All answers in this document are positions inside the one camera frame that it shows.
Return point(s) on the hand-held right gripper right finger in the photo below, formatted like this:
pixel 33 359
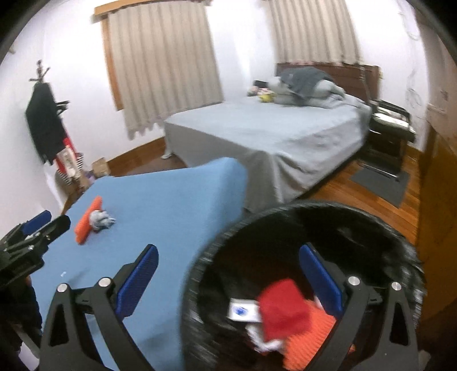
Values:
pixel 321 281

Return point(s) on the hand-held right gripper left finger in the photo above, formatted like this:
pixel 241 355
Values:
pixel 139 281

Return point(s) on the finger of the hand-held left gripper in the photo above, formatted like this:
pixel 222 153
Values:
pixel 35 221
pixel 53 228

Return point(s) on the orange cloth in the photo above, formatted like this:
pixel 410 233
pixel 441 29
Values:
pixel 310 342
pixel 85 224

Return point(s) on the red garment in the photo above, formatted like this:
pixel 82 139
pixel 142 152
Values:
pixel 66 146
pixel 284 310

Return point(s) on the black trash bin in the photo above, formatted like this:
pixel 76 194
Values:
pixel 221 285

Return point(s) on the small white cloth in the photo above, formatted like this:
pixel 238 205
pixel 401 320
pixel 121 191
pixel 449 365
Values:
pixel 266 344

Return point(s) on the white cardboard box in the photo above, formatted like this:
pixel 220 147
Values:
pixel 242 310

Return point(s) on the person's left forearm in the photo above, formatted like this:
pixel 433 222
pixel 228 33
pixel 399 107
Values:
pixel 18 314

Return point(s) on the small purple item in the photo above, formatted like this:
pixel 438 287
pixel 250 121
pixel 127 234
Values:
pixel 90 175

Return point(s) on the checked bag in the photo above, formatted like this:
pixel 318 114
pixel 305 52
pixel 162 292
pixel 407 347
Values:
pixel 76 167

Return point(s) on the light patterned garment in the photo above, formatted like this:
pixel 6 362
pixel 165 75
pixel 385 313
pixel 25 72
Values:
pixel 68 160

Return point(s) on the brown paper bag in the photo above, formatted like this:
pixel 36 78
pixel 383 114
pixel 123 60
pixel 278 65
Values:
pixel 100 167

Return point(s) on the black jacket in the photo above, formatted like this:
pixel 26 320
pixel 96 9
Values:
pixel 44 125

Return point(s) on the grey floor mat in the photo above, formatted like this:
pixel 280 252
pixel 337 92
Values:
pixel 382 185

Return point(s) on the white slipper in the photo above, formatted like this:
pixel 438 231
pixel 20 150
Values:
pixel 166 155

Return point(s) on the wooden cabinet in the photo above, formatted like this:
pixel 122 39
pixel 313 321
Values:
pixel 439 214

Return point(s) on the wooden coat rack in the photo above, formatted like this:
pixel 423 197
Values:
pixel 39 73

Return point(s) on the grey bed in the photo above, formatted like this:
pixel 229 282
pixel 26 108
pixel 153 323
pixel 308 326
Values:
pixel 267 142

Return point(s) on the black chair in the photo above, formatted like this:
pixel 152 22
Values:
pixel 389 125

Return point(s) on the grey folded duvet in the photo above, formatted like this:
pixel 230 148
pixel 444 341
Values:
pixel 332 94

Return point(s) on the yellow plush toy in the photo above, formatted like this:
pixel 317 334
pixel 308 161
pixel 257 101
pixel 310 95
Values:
pixel 267 97

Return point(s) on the light grey pillow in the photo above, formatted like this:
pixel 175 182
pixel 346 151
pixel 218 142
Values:
pixel 276 91

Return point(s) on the wide beige curtain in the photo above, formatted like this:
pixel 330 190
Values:
pixel 164 64

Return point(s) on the dark grey blanket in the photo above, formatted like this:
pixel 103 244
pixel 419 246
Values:
pixel 303 80

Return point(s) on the pink plush toy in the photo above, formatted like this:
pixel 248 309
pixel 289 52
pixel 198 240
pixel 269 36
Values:
pixel 257 88

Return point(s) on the dark wooden headboard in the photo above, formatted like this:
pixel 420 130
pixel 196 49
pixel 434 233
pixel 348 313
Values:
pixel 357 75

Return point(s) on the narrow beige curtain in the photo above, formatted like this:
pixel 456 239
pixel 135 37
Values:
pixel 314 28

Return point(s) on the wooden window frame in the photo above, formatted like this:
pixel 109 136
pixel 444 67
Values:
pixel 110 64

